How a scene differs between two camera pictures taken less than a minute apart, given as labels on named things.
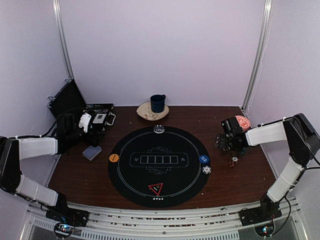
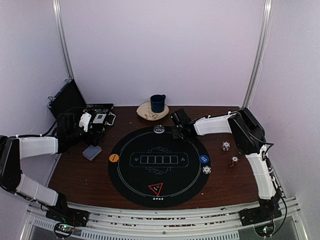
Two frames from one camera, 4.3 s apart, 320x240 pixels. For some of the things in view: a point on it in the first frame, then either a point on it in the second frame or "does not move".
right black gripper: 220,142 -> 175,135
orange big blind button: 114,157 does not move
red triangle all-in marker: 156,188 does not move
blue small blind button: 203,159 does not move
